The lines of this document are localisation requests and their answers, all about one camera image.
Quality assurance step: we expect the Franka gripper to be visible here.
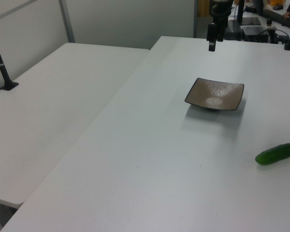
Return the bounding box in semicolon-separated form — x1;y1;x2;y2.
206;0;233;52

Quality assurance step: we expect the grey partition frame post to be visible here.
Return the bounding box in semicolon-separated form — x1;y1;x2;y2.
58;0;76;44

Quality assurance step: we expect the square brown ceramic plate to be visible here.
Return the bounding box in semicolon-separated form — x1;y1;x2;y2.
184;77;245;112

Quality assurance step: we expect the black camera stand white band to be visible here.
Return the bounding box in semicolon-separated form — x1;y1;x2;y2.
0;25;19;91

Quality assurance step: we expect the black vertical monitor pole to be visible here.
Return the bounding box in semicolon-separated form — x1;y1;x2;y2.
236;0;245;25

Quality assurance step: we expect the green cucumber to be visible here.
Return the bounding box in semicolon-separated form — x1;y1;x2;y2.
255;142;290;166

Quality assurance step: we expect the black electronics box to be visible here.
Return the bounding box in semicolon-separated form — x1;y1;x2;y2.
225;20;243;41

